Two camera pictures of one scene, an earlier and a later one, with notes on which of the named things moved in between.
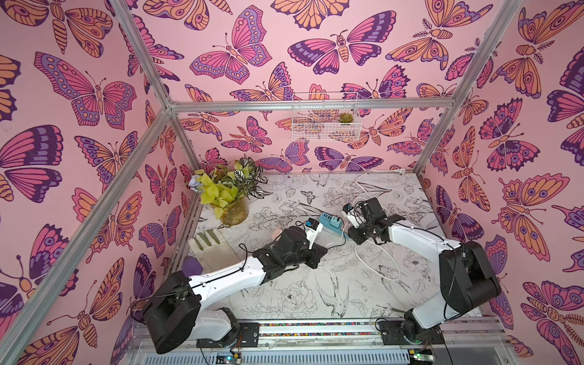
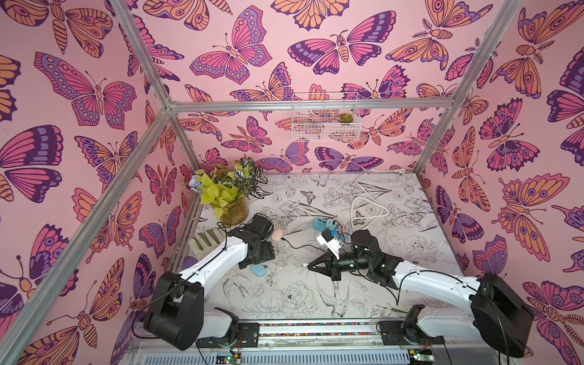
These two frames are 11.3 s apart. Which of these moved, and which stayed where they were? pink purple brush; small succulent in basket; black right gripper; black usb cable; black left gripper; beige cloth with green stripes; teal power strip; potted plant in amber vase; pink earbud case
Moved: black left gripper; black usb cable; teal power strip; black right gripper
Stayed: potted plant in amber vase; pink purple brush; small succulent in basket; pink earbud case; beige cloth with green stripes
